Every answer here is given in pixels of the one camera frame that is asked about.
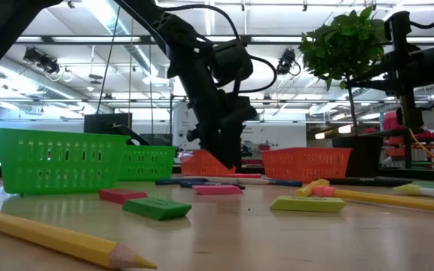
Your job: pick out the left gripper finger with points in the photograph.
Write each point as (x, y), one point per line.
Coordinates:
(215, 145)
(234, 143)

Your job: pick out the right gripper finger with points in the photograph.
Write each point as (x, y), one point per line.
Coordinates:
(377, 73)
(375, 85)

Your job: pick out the pink crayon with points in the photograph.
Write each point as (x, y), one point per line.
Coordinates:
(245, 175)

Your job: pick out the pink eraser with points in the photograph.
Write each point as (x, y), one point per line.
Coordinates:
(217, 190)

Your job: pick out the green plastic slotted bin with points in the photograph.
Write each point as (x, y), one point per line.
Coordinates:
(10, 165)
(153, 147)

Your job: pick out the orange plastic slotted bin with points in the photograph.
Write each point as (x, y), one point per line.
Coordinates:
(196, 165)
(303, 151)

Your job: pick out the green eraser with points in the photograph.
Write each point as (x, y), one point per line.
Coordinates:
(156, 209)

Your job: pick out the yellow marker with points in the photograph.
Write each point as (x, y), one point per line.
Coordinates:
(309, 189)

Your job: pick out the yellow-green eraser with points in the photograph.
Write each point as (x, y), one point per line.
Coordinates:
(307, 204)

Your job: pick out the red eraser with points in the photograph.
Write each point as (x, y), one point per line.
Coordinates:
(121, 195)

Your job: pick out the yellow pencil with eraser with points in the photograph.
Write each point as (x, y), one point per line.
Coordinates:
(51, 237)
(390, 199)

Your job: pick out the pale green pencil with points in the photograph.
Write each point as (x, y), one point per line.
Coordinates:
(428, 192)

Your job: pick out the black shelf with red bins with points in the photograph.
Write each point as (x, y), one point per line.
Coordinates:
(394, 150)

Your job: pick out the workbench with red boxes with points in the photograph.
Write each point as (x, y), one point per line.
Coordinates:
(256, 150)

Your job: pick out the white cabinet machine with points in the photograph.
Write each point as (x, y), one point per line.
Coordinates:
(181, 128)

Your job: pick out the potted plant black pot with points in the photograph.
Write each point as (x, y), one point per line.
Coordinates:
(345, 45)

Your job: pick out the black tape dispenser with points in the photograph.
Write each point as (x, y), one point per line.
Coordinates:
(124, 133)

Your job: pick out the black monitor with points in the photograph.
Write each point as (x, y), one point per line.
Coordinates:
(104, 122)

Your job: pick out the black rack frame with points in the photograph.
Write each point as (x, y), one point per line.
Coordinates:
(170, 113)

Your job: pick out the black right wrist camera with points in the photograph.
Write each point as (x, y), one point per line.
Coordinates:
(398, 24)

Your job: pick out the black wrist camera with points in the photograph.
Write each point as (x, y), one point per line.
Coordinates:
(232, 62)
(398, 24)

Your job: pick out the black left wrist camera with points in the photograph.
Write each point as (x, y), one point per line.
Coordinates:
(232, 62)

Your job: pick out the white wall board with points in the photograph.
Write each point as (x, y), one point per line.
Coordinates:
(285, 135)

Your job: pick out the black ceiling camera cluster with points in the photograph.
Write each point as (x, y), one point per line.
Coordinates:
(41, 60)

